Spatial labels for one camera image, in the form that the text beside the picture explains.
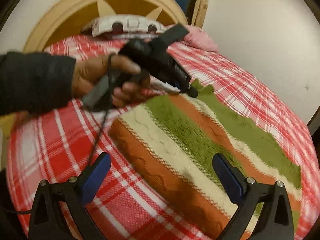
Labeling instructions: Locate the green striped knit sweater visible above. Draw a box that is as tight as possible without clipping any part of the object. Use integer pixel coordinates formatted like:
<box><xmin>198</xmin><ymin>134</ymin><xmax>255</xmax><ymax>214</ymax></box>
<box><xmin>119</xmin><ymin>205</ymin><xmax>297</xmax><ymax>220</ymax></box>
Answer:
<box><xmin>110</xmin><ymin>81</ymin><xmax>302</xmax><ymax>239</ymax></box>

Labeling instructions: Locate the black sleeve forearm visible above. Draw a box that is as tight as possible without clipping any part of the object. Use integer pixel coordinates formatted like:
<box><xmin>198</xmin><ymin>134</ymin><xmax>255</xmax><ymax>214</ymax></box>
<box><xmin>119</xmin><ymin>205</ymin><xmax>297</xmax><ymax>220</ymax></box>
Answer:
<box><xmin>1</xmin><ymin>52</ymin><xmax>76</xmax><ymax>115</ymax></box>

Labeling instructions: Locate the left hand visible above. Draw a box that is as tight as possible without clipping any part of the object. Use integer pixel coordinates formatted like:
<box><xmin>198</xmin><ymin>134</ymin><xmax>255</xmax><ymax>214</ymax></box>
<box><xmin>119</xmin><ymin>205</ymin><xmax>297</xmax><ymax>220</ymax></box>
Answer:
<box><xmin>71</xmin><ymin>53</ymin><xmax>152</xmax><ymax>108</ymax></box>

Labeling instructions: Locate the pink floral pillow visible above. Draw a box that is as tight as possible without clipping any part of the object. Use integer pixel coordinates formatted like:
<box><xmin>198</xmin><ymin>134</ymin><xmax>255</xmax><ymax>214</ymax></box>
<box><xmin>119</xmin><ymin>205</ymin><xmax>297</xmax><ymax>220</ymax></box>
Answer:
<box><xmin>181</xmin><ymin>25</ymin><xmax>217</xmax><ymax>52</ymax></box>

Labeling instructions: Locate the grey patterned white pillow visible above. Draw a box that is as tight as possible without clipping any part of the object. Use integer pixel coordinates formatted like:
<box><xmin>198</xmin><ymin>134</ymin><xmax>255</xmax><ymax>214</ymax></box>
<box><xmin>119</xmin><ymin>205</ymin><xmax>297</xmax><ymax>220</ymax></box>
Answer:
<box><xmin>81</xmin><ymin>15</ymin><xmax>167</xmax><ymax>37</ymax></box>

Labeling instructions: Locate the beige curtain right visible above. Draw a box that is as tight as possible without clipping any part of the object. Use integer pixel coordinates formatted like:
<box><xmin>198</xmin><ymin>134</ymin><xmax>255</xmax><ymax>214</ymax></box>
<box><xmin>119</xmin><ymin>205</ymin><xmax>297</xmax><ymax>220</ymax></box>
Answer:
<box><xmin>191</xmin><ymin>0</ymin><xmax>209</xmax><ymax>28</ymax></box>

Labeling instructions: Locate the red plaid bed sheet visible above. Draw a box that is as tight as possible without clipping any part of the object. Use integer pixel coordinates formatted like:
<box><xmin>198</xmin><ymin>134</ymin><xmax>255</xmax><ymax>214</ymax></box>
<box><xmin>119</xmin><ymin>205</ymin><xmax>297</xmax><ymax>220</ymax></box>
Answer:
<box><xmin>7</xmin><ymin>42</ymin><xmax>319</xmax><ymax>239</ymax></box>

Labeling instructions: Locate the cream wooden headboard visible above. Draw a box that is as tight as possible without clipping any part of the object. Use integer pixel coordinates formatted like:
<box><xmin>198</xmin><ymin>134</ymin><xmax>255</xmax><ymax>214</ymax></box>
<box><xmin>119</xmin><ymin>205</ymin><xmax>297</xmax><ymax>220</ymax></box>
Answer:
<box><xmin>23</xmin><ymin>0</ymin><xmax>188</xmax><ymax>53</ymax></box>

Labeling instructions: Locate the black cable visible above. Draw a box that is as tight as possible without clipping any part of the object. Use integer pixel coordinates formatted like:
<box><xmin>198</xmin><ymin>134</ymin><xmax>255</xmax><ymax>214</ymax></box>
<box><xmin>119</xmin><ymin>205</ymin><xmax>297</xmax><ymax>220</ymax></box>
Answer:
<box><xmin>87</xmin><ymin>53</ymin><xmax>118</xmax><ymax>165</ymax></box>

